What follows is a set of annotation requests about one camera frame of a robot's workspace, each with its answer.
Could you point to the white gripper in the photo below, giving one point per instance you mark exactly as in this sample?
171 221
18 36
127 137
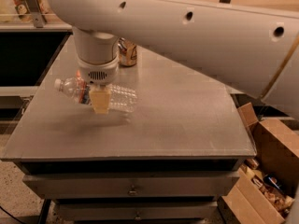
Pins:
98 73

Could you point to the clear plastic water bottle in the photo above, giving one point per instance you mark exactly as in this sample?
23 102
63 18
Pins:
121 99

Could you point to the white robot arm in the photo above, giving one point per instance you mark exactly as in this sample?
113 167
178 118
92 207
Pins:
254 50

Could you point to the gold soda can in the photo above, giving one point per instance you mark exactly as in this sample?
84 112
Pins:
127 53

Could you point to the grey metal drawer cabinet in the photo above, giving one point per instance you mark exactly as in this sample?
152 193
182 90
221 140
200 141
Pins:
183 122

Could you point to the upper cabinet drawer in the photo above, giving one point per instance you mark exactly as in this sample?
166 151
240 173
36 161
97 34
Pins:
132 185

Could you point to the cabinet drawer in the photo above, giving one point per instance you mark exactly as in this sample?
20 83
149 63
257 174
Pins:
132 185
135 211

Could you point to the lower cabinet drawer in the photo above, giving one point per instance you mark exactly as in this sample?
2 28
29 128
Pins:
135 211

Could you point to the cardboard box of snacks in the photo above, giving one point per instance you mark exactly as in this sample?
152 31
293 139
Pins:
251 201

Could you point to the left metal bracket post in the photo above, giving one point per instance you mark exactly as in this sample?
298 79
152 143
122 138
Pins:
36 13

